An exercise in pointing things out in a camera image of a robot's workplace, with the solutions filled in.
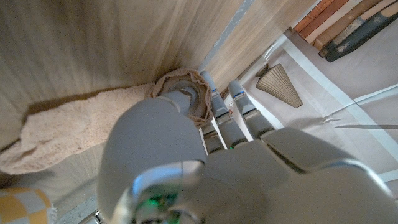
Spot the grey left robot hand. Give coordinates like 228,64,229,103
96,70,396,224

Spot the tan adhesive wrap roll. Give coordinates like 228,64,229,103
0,68,215,175

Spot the printed bookshelf backdrop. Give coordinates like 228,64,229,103
223,0,398,200

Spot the yellow white checkered handbag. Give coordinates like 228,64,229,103
0,186,52,224

